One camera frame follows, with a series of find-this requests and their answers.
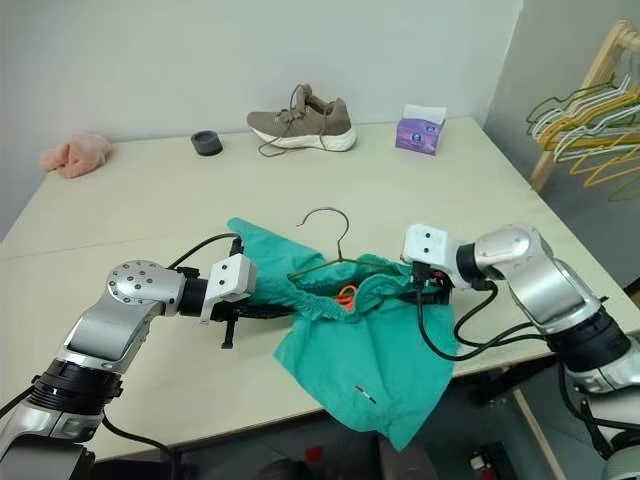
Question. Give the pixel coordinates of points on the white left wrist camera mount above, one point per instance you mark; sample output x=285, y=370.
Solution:
x=232, y=277

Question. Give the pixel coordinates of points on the olive hanger on rack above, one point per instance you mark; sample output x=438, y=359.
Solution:
x=565, y=99

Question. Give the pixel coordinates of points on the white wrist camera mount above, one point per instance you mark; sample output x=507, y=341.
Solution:
x=430, y=245
x=232, y=277

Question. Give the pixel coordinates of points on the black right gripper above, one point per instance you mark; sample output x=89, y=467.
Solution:
x=439, y=286

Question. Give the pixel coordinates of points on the taupe sneaker white sole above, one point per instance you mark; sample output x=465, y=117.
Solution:
x=310, y=127

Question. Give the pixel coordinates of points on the wooden hanger rack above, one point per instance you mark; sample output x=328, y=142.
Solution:
x=597, y=65

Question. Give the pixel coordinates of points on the white hanger on rack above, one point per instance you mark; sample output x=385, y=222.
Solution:
x=560, y=120

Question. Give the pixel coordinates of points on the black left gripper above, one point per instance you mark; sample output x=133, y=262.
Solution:
x=229, y=325

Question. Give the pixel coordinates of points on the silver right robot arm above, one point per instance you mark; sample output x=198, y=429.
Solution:
x=555, y=290

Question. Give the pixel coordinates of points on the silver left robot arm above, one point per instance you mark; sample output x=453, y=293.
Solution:
x=100, y=325

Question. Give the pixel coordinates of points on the purple tissue pack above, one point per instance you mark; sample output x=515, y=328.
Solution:
x=419, y=135

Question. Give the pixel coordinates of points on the pink fluffy cloth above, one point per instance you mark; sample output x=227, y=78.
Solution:
x=77, y=155

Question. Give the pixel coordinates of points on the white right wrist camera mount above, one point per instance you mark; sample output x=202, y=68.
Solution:
x=430, y=245

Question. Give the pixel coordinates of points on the yellow hanger on rack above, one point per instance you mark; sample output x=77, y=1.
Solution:
x=600, y=172

